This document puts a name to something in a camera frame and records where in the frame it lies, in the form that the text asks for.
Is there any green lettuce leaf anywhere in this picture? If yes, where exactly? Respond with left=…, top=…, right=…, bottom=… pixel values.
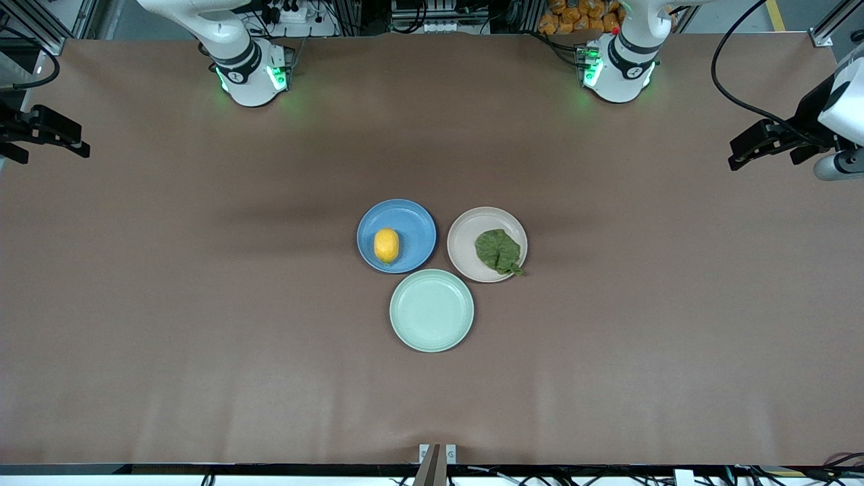
left=475, top=229, right=525, bottom=277

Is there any yellow lemon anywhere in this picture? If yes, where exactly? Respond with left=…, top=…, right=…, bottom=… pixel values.
left=374, top=227, right=400, bottom=264

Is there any pile of orange packets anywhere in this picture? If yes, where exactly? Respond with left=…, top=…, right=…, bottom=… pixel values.
left=538, top=0, right=622, bottom=36

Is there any white power strip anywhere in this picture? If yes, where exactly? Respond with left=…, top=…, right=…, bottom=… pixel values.
left=260, top=0, right=313, bottom=25

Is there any beige plate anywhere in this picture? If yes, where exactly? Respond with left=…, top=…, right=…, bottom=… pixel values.
left=447, top=207, right=529, bottom=284

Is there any white electronics box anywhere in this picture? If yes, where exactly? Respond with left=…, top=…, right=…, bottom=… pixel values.
left=390, top=0, right=491, bottom=34

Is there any blue plate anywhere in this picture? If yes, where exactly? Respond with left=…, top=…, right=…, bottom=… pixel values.
left=356, top=198, right=437, bottom=274

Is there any pale green plate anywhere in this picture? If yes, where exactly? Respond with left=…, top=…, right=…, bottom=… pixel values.
left=389, top=269, right=475, bottom=353

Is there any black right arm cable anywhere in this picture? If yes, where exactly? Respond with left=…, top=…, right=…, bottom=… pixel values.
left=0, top=27, right=60, bottom=92

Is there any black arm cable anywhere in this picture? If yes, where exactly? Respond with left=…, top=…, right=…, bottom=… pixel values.
left=0, top=27, right=60, bottom=92
left=711, top=0, right=821, bottom=132

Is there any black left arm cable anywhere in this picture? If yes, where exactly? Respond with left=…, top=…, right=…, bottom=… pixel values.
left=711, top=0, right=821, bottom=132

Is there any aluminium frame profile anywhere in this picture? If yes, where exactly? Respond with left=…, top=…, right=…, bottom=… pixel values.
left=0, top=0, right=76, bottom=56
left=810, top=0, right=864, bottom=48

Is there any black cable bundle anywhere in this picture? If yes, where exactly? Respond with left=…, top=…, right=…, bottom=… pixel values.
left=732, top=451, right=864, bottom=486

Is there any silver mounting bracket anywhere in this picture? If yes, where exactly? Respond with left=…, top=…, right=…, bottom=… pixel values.
left=413, top=443, right=458, bottom=486

